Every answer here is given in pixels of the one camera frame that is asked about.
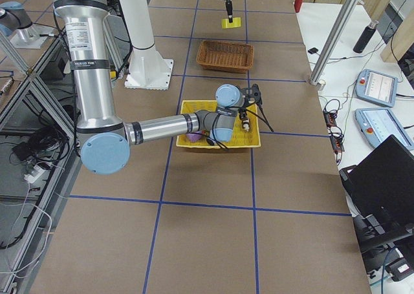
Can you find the black laptop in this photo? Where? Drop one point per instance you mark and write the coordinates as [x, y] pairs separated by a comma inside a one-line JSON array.
[[383, 181]]

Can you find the black water bottle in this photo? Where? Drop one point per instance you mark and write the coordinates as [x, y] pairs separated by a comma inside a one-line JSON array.
[[365, 37]]

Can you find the brown wicker basket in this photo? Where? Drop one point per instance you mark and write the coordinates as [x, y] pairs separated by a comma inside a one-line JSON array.
[[225, 56]]

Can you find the teach pendant near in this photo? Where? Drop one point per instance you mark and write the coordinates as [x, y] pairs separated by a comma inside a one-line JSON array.
[[377, 124]]

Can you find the purple foam block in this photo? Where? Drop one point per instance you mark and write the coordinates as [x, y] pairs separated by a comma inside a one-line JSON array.
[[194, 136]]

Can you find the yellow woven basket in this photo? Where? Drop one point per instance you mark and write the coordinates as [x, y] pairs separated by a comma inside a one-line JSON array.
[[240, 137]]

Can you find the teach pendant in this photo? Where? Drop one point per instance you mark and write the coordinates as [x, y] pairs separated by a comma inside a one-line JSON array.
[[377, 124], [376, 87]]

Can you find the teach pendant far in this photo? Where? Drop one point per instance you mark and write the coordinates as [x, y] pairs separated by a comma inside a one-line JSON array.
[[376, 87]]

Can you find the toy panda figurine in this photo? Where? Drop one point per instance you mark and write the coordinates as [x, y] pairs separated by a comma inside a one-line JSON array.
[[246, 125]]

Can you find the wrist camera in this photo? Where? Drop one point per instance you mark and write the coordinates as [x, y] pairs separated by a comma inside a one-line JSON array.
[[252, 95]]

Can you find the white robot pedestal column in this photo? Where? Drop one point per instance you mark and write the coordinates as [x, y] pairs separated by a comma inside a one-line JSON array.
[[147, 68]]

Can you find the aluminium frame post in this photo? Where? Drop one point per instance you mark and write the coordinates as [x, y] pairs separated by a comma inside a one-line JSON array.
[[332, 39]]

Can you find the yellow tape roll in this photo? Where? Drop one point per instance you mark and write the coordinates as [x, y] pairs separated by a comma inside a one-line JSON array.
[[234, 22]]

